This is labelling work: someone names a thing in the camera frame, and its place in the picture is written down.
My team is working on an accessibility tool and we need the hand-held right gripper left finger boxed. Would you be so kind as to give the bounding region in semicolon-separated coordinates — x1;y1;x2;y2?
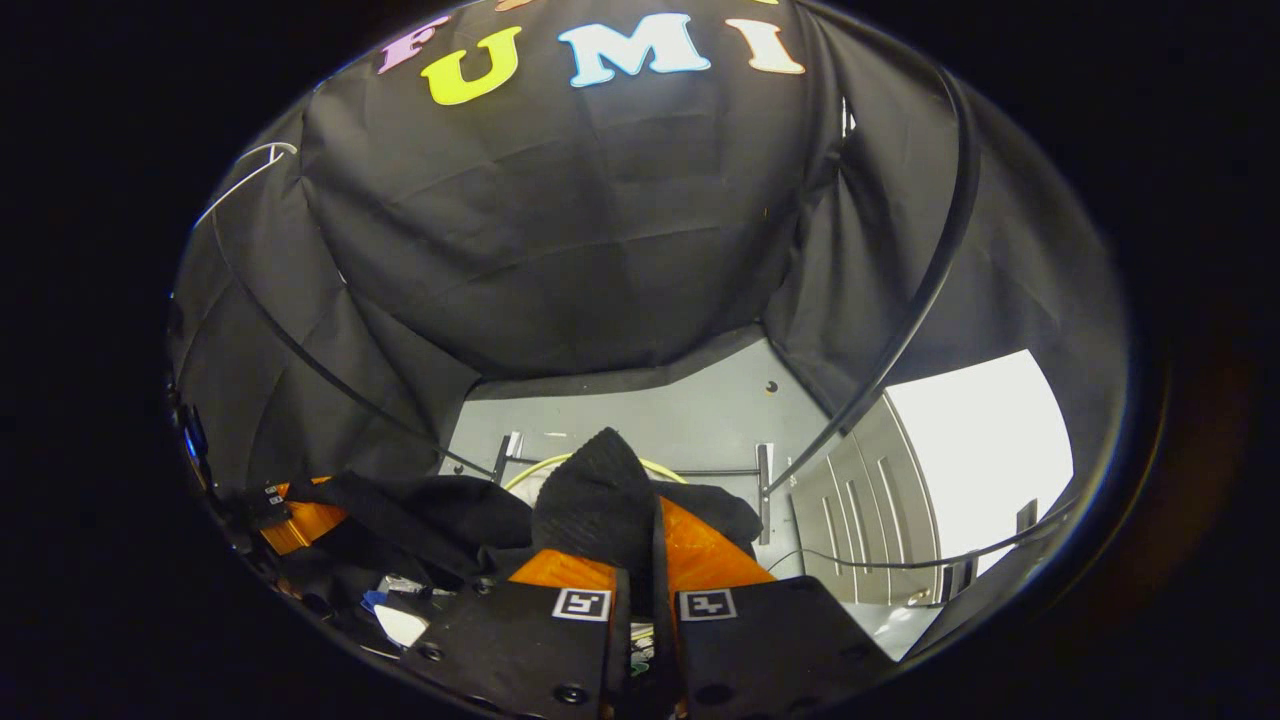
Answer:
400;548;633;720

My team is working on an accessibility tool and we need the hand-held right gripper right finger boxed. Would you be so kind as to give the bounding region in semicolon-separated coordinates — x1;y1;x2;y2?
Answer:
652;495;896;720

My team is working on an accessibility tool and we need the beige laundry hamper yellow rim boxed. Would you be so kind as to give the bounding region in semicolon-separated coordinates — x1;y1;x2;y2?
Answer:
503;453;691;501

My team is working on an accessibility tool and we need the black knit garment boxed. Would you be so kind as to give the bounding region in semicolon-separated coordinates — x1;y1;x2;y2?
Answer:
300;427;766;601

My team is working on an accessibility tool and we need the white plastic hanger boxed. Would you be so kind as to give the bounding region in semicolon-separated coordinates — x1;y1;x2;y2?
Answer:
195;142;299;229

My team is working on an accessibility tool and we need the black metal clothes rack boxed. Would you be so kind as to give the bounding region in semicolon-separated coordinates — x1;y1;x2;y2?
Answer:
205;65;981;546

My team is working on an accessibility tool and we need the black cable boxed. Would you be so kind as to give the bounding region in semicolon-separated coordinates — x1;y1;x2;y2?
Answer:
768;498;1079;576

